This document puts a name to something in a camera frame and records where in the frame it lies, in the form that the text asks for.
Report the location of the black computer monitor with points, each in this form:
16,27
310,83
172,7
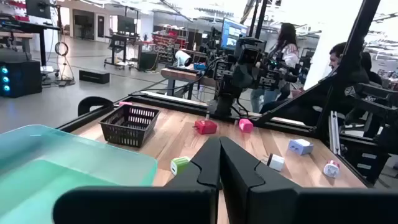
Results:
38,8
126,24

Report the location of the black computer tower blue lights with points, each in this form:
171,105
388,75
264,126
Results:
21,77

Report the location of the black metal cart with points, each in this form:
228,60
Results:
373,102

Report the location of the standing person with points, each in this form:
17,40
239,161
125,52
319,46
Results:
287,53

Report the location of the black office desk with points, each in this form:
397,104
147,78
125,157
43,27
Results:
31,26

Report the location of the black plastic mesh basket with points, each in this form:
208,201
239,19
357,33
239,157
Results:
130,124

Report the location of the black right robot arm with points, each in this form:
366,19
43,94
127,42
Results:
222,105

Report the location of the lit blue computer monitor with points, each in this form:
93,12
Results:
231,32

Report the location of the black low box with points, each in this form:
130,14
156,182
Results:
93,76

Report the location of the green white USB charger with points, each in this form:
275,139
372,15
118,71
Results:
178,165

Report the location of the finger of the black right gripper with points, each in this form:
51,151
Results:
252,76
239,76

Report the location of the black arched bracket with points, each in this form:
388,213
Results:
93,100

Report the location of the lavender USB wall charger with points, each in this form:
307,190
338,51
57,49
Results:
300,147

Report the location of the translucent green plastic tray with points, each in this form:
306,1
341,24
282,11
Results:
46,161

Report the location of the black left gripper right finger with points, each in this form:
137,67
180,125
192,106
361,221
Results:
311,208

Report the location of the red storage bin shelf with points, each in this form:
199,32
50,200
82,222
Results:
168,43

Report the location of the seated person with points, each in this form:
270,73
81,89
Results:
334,59

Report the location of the wooden work table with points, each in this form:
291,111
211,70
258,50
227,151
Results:
177,74

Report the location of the red USB charger cube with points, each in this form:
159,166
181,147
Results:
205,127

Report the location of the white pink USB charger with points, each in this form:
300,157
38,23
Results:
331,170

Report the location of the white black USB charger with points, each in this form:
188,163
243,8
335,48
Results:
276,162

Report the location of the silver aluminium profile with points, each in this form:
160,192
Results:
334,133

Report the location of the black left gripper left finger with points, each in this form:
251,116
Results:
140,205

